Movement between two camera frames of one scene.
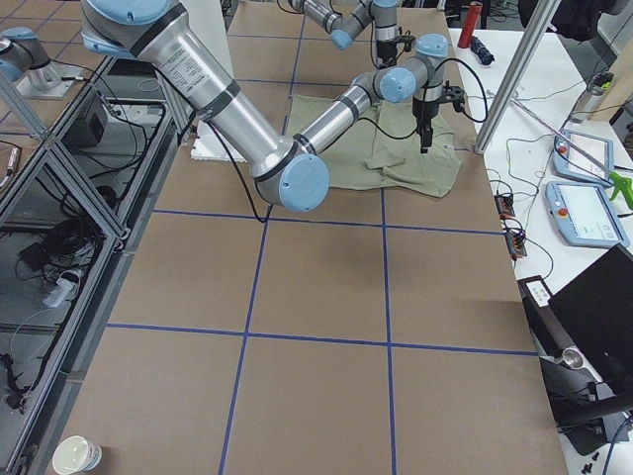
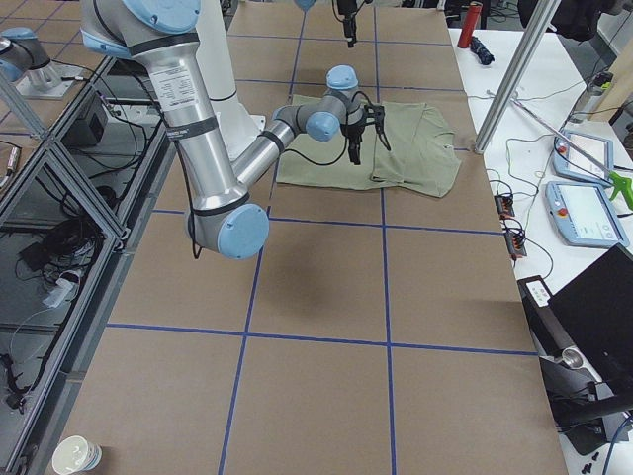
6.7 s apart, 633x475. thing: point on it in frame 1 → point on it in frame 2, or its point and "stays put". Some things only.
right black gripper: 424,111 → 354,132
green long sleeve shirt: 383,149 stays put
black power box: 89,128 stays put
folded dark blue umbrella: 482,51 stays put
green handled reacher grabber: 619,182 stays put
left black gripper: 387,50 → 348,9
